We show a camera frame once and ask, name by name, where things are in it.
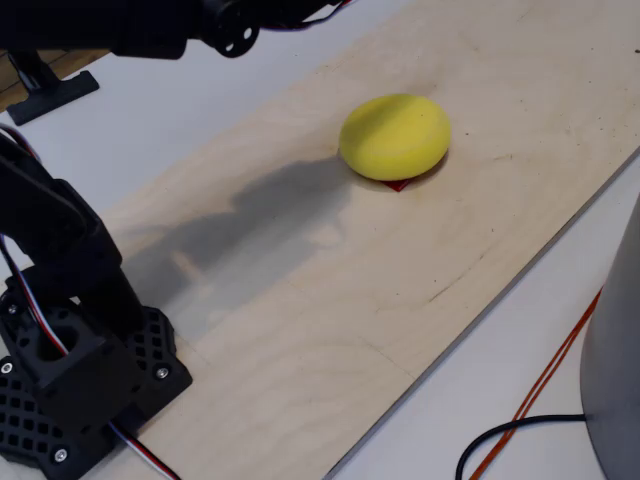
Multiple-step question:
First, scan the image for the yellow round sponge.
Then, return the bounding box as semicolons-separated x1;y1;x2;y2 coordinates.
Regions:
338;93;452;182

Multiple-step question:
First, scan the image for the black lattice robot base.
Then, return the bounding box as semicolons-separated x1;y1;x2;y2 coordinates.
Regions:
0;304;194;480

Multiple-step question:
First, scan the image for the light plywood board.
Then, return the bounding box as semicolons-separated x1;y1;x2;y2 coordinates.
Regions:
84;0;640;480

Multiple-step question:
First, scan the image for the black clamp stand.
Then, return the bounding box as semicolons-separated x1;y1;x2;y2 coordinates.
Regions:
5;49;100;126

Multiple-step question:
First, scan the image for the grey cylindrical container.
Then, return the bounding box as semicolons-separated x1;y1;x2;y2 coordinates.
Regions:
579;192;640;480

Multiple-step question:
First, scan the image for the gripper servo cable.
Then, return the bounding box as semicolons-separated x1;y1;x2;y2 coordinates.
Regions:
259;0;359;34

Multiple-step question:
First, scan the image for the thin black cable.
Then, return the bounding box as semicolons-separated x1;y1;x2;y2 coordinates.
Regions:
454;413;589;480

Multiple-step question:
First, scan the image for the orange wire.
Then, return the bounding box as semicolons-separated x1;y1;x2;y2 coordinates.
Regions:
474;299;601;480
467;287;604;480

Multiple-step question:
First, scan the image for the base servo lead cable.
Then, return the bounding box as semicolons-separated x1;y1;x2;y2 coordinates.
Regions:
107;422;181;480

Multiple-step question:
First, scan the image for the shoulder servo cable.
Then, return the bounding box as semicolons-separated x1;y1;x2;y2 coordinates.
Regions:
0;124;69;356

